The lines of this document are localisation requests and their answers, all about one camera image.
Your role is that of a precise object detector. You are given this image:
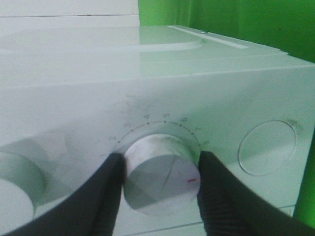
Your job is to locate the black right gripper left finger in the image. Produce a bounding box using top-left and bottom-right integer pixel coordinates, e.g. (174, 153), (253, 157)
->
(1, 153), (125, 236)

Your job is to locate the white microwave knob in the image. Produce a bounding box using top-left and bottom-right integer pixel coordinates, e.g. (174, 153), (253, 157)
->
(0, 139), (46, 235)
(124, 134), (200, 216)

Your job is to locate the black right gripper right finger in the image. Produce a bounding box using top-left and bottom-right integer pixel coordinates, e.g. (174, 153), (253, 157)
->
(197, 151), (315, 236)

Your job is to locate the round white door button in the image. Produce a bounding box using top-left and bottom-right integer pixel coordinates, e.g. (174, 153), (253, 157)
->
(238, 120), (297, 176)

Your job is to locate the white microwave oven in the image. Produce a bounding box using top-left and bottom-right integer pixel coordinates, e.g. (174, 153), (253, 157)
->
(0, 26), (315, 236)

